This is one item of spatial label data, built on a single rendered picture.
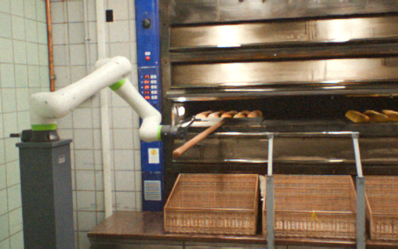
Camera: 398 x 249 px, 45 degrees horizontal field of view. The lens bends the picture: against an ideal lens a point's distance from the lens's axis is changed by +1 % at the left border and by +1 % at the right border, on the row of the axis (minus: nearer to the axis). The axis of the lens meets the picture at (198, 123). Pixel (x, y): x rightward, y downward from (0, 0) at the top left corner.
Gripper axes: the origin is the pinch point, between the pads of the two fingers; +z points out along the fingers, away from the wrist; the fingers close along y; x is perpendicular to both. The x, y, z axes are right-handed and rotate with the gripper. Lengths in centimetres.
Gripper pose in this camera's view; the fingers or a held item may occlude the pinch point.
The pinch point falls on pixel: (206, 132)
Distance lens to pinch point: 272.3
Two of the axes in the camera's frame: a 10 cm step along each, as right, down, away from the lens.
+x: -1.8, 0.9, -9.8
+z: 9.8, -0.1, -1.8
